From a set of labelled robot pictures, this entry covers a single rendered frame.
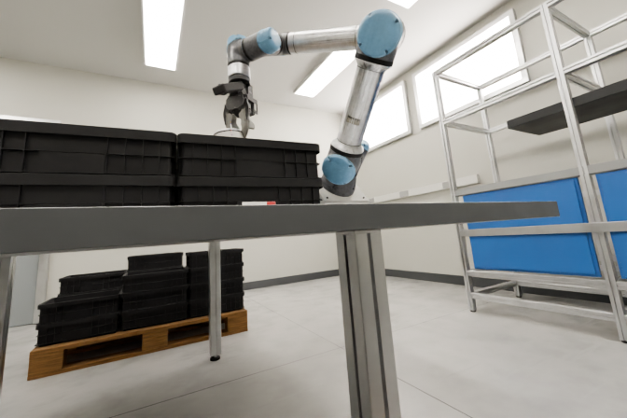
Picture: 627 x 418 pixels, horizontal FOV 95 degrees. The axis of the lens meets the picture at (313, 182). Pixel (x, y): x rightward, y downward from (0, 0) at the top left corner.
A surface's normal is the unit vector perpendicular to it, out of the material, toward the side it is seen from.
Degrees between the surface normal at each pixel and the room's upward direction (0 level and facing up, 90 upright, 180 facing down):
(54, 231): 90
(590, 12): 90
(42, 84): 90
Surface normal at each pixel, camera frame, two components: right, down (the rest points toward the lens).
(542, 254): -0.88, -0.03
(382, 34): -0.32, 0.29
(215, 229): 0.48, -0.19
